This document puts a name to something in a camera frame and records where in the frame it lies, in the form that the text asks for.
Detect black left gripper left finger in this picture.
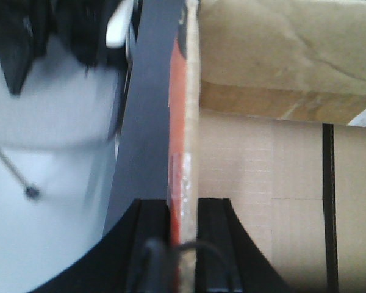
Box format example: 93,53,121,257
34,200,170,292

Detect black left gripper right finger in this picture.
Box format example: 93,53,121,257
196,198,293,292

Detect red printed cardboard box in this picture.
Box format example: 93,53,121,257
167,0,201,293

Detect plain brown cardboard box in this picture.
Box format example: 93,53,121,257
199,1,366,127

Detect white robot body shell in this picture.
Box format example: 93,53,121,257
0,0,132,293

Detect black strap on box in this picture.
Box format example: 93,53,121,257
321,123,340,293

